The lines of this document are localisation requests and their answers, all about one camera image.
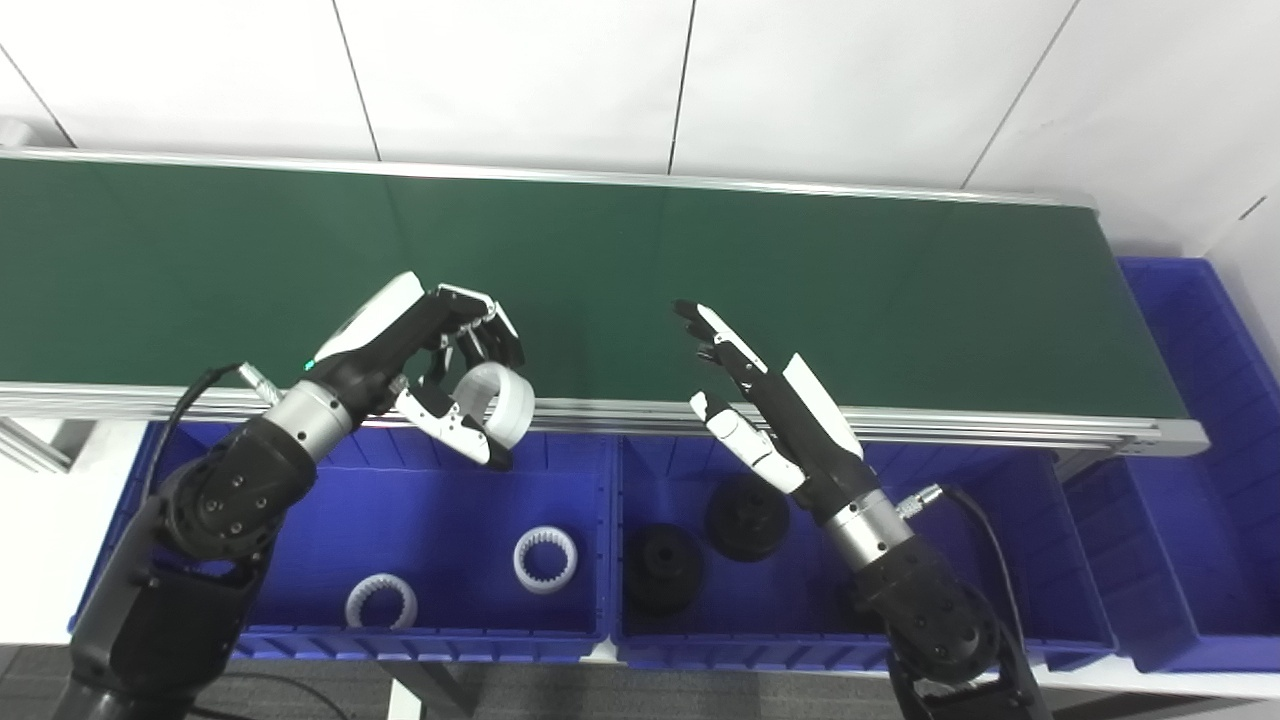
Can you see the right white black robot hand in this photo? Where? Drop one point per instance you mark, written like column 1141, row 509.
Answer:
column 800, row 430

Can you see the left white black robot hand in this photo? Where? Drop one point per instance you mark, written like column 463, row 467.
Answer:
column 385, row 335

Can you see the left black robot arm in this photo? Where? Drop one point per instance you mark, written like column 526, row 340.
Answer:
column 220, row 510

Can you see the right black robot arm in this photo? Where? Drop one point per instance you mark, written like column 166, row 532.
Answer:
column 930, row 600

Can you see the black round part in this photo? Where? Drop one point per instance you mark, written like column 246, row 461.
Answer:
column 745, row 520
column 660, row 570

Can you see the green conveyor belt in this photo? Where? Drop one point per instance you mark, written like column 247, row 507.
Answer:
column 900, row 300
column 1000, row 425

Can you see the long blue plastic bin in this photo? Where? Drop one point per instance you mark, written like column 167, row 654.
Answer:
column 1200, row 450

